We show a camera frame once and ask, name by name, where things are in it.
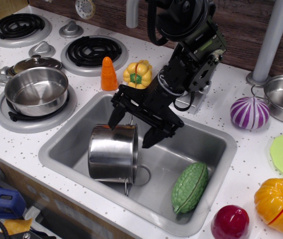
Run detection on upper silver stove knob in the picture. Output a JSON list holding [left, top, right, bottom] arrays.
[[59, 21, 84, 39]]

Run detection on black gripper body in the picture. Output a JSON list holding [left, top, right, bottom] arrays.
[[111, 72, 184, 132]]

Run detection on yellow bell pepper toy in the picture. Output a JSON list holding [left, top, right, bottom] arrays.
[[123, 60, 152, 89]]

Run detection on hanging strainer spoon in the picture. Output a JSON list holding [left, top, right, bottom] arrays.
[[75, 0, 95, 20]]

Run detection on steel pot lid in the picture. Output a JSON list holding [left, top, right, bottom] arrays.
[[7, 55, 63, 76]]

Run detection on blue clamp tool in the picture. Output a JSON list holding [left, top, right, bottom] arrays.
[[0, 188, 26, 219]]

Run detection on back left stove burner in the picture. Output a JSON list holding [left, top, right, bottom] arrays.
[[0, 13, 52, 48]]

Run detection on green bitter melon toy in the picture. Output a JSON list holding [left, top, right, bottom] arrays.
[[171, 162, 208, 214]]

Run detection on grey vertical pole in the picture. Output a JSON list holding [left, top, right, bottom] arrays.
[[246, 0, 283, 87]]

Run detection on steel saucepan on burner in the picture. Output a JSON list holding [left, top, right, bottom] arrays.
[[4, 67, 69, 117]]

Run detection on orange carrot toy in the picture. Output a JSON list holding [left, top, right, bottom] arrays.
[[100, 56, 118, 91]]

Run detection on dark red apple toy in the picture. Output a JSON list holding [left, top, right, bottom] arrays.
[[211, 205, 250, 239]]

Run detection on orange pumpkin toy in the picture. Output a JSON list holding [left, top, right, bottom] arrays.
[[254, 178, 283, 233]]

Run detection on silver toy faucet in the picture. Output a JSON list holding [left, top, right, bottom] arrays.
[[126, 0, 211, 114]]

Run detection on stainless steel sink basin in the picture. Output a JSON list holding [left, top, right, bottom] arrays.
[[38, 92, 237, 237]]

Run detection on silver stove knob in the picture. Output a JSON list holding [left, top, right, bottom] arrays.
[[28, 41, 56, 57], [59, 21, 84, 39]]

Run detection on purple white onion toy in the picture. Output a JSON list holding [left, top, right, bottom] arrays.
[[230, 97, 270, 129]]

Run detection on yellow cloth piece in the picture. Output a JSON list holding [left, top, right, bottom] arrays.
[[3, 219, 33, 236]]

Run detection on lower silver stove knob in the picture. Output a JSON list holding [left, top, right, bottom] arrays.
[[28, 41, 56, 57]]

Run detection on front stove burner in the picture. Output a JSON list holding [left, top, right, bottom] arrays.
[[0, 86, 77, 133]]

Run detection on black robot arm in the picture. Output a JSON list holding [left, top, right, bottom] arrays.
[[108, 0, 226, 148]]

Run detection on steel pot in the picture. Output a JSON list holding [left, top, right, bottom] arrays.
[[88, 116, 138, 196]]

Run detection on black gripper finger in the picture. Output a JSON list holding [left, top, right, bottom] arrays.
[[142, 126, 175, 148], [108, 106, 126, 129]]

